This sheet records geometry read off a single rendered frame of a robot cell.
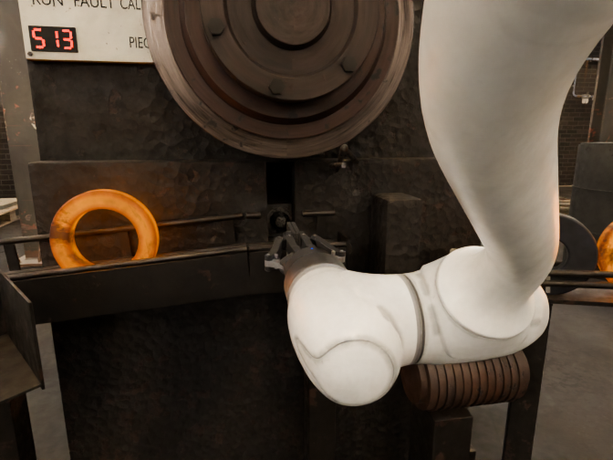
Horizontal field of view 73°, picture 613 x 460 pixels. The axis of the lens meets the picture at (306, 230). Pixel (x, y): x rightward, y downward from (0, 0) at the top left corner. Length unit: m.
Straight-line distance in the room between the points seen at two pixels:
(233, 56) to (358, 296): 0.43
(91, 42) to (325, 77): 0.47
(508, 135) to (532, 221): 0.10
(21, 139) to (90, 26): 2.69
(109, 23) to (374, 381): 0.80
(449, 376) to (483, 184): 0.63
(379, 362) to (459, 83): 0.28
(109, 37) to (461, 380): 0.91
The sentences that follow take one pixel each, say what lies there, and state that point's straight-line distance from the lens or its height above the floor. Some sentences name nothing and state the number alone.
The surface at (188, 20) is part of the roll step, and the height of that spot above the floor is 1.10.
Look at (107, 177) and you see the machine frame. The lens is 0.91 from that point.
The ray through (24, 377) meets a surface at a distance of 0.69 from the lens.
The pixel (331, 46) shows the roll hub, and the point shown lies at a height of 1.06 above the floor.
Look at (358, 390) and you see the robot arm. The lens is 0.41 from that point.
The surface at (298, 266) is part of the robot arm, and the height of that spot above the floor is 0.76.
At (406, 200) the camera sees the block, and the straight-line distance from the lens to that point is 0.85.
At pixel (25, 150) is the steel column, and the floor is 0.83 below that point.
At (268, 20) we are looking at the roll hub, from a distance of 0.71.
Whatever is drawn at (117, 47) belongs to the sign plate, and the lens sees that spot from 0.94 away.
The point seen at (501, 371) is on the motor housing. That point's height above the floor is 0.50.
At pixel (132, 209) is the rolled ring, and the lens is 0.83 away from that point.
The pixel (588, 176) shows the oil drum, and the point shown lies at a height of 0.66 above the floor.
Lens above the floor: 0.92
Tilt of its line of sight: 13 degrees down
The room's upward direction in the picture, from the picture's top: straight up
